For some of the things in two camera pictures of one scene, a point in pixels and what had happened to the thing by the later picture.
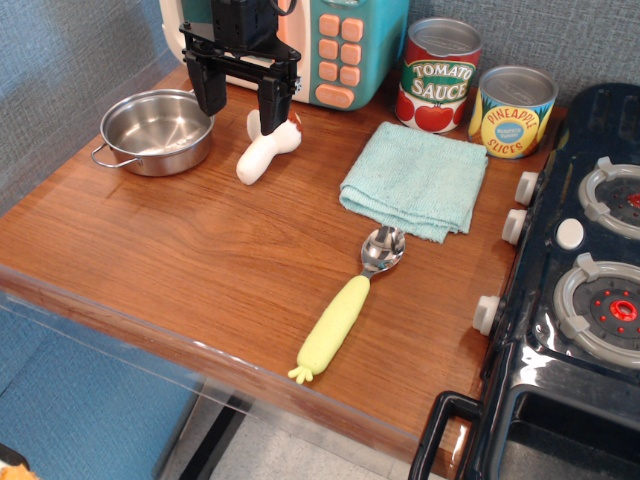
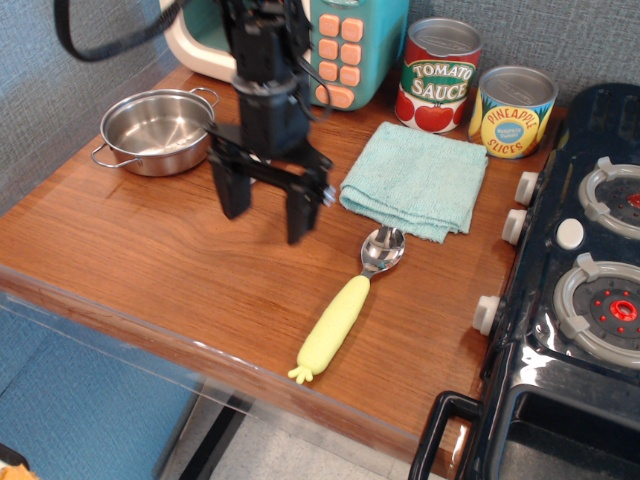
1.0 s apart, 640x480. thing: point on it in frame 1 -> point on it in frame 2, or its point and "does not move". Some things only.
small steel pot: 166,130 does not move
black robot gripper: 241,37 -> 273,136
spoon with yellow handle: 381,246 does not move
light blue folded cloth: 422,182 does not move
